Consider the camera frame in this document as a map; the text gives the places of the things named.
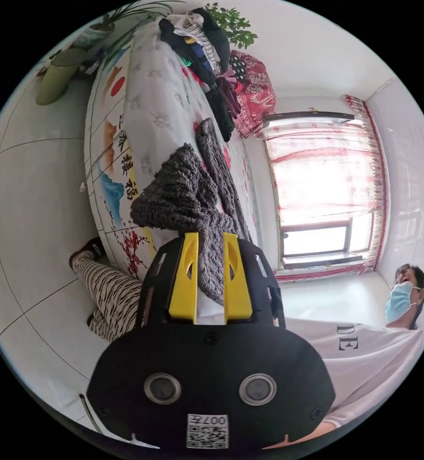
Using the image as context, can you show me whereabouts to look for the red patterned rolled blanket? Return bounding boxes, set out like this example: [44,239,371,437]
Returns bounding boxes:
[229,49,277,138]

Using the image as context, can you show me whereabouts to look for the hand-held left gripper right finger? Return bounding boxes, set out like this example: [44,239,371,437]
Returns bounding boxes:
[223,232,253,323]

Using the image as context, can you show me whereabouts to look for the bed with white quilt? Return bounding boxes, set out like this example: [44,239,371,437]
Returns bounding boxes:
[83,31,267,285]

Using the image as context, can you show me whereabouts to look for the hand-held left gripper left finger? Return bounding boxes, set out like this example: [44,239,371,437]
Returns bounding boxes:
[168,232,200,322]

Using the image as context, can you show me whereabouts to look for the person's body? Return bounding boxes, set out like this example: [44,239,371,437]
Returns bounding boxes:
[69,237,424,450]

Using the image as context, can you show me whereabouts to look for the pile of clothes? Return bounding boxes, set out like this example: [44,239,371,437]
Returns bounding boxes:
[158,8,243,142]

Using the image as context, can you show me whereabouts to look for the green cylindrical bin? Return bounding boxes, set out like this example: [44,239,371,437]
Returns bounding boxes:
[35,48,89,106]

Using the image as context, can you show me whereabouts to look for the green leafy plant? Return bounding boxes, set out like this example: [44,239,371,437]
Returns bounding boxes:
[205,2,259,50]

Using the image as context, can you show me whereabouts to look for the red and white curtain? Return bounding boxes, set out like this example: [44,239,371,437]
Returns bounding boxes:
[260,94,389,283]

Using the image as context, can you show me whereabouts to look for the potted plant with long leaves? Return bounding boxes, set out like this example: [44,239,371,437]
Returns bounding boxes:
[74,0,184,72]

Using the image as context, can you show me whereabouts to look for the window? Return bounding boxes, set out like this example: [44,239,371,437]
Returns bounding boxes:
[262,112,378,270]

